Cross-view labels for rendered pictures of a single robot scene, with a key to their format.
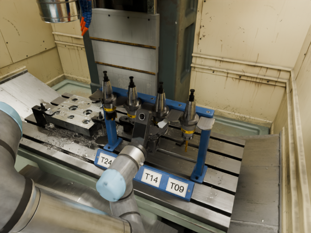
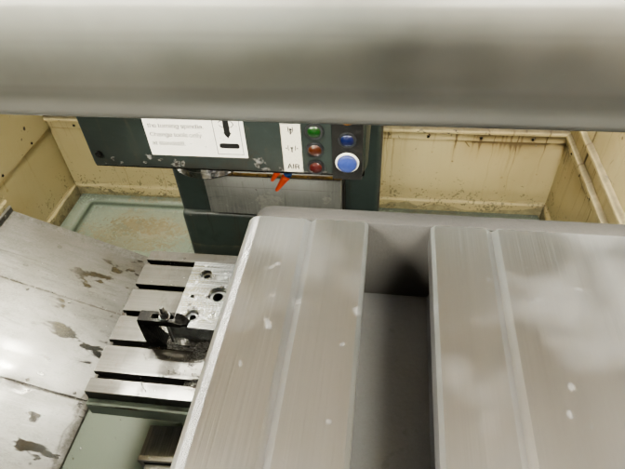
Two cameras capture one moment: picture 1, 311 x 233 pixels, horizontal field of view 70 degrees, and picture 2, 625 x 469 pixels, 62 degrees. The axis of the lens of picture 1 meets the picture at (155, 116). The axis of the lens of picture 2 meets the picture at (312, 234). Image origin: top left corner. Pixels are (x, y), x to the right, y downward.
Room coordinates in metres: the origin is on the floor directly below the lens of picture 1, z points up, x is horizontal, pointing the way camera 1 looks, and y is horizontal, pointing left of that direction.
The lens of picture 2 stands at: (0.08, 0.42, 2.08)
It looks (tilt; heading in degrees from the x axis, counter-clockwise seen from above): 44 degrees down; 345
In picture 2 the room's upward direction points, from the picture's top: 4 degrees counter-clockwise
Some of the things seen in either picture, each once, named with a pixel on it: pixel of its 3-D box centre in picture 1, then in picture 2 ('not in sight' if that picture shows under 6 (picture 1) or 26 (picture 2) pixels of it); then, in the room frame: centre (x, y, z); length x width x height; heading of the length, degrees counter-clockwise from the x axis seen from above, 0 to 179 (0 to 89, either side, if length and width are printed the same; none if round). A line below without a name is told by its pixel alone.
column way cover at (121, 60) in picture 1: (123, 54); (268, 151); (1.39, 0.20, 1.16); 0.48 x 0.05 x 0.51; 65
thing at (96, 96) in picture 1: (97, 95); not in sight; (0.78, 0.23, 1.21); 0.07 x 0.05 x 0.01; 155
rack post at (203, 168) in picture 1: (202, 148); not in sight; (0.64, -0.19, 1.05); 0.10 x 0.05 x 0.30; 155
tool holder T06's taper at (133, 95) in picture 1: (132, 94); not in sight; (0.71, 0.08, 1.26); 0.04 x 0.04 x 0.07
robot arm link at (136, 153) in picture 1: (132, 158); not in sight; (0.47, 0.07, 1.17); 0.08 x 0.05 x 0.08; 65
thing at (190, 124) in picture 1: (189, 119); not in sight; (0.62, -0.12, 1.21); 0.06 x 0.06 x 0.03
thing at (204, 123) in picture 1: (204, 123); not in sight; (0.59, -0.17, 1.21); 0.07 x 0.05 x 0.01; 155
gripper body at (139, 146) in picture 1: (144, 143); not in sight; (0.54, 0.04, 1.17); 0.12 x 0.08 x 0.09; 155
